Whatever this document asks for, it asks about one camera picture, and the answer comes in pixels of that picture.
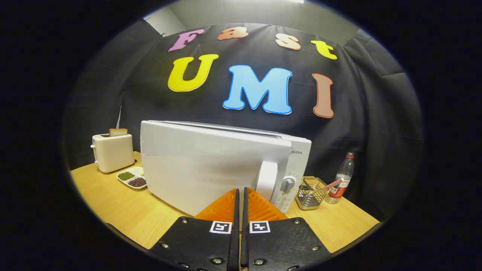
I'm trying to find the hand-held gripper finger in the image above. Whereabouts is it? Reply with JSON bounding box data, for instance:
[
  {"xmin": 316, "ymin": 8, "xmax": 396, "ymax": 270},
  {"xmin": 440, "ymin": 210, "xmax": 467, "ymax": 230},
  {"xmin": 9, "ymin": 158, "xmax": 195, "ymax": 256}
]
[
  {"xmin": 241, "ymin": 187, "xmax": 334, "ymax": 271},
  {"xmin": 149, "ymin": 187, "xmax": 240, "ymax": 271}
]

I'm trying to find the white microwave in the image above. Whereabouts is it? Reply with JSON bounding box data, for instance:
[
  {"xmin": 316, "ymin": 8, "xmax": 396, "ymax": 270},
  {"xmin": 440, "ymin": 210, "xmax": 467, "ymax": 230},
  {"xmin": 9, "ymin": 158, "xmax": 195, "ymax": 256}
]
[{"xmin": 140, "ymin": 120, "xmax": 312, "ymax": 217}]

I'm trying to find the red striped straw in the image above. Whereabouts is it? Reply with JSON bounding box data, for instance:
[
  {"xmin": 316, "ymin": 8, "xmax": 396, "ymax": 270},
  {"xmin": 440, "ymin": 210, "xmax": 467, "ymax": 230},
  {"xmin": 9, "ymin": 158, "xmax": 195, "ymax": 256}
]
[{"xmin": 320, "ymin": 178, "xmax": 344, "ymax": 190}]

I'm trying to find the clear plastic water bottle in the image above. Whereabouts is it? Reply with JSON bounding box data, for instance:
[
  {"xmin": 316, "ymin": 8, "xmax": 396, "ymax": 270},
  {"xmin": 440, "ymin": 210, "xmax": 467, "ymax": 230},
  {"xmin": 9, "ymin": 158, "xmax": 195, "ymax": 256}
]
[{"xmin": 325, "ymin": 152, "xmax": 355, "ymax": 204}]

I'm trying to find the white divided bean dish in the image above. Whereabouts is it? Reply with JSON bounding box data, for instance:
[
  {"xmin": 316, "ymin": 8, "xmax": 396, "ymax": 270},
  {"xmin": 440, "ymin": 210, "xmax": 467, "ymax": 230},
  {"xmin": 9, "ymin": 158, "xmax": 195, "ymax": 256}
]
[{"xmin": 116, "ymin": 167, "xmax": 148, "ymax": 190}]

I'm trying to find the cream toaster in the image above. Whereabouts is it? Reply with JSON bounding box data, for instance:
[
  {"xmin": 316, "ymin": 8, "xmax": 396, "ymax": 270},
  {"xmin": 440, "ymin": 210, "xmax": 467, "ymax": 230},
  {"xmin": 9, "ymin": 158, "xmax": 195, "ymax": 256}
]
[{"xmin": 91, "ymin": 133, "xmax": 135, "ymax": 174}]

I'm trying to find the metal wire utensil holder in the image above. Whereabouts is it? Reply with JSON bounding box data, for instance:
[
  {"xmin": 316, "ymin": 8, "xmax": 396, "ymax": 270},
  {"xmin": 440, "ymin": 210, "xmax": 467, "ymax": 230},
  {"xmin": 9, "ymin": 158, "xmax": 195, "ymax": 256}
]
[{"xmin": 295, "ymin": 177, "xmax": 329, "ymax": 210}]

